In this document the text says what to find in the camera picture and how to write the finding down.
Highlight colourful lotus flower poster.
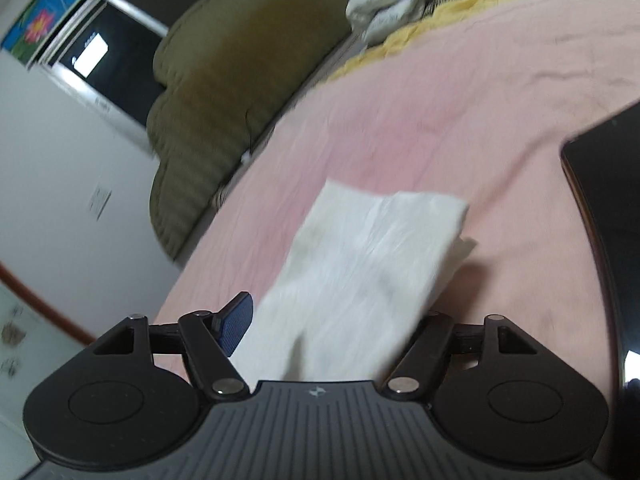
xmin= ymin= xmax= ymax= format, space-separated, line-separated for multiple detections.
xmin=1 ymin=0 xmax=87 ymax=65

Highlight brown wooden door frame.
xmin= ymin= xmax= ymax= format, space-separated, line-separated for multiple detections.
xmin=0 ymin=263 xmax=96 ymax=346

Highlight pink bed sheet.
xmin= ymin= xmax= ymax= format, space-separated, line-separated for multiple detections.
xmin=154 ymin=0 xmax=640 ymax=461

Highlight white patterned pants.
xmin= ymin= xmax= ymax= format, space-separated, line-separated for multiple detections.
xmin=231 ymin=181 xmax=476 ymax=387

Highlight window with aluminium frame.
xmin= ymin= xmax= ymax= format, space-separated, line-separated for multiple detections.
xmin=27 ymin=0 xmax=196 ymax=152

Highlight frosted glass wardrobe door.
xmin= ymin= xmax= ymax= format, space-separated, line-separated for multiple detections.
xmin=1 ymin=287 xmax=82 ymax=478

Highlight white wall switch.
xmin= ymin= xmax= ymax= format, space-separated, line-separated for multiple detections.
xmin=88 ymin=185 xmax=112 ymax=220

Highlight black tablet device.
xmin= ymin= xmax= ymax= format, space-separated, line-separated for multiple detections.
xmin=560 ymin=103 xmax=639 ymax=479

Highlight olive green tufted headboard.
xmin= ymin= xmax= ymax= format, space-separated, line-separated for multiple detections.
xmin=146 ymin=0 xmax=352 ymax=259

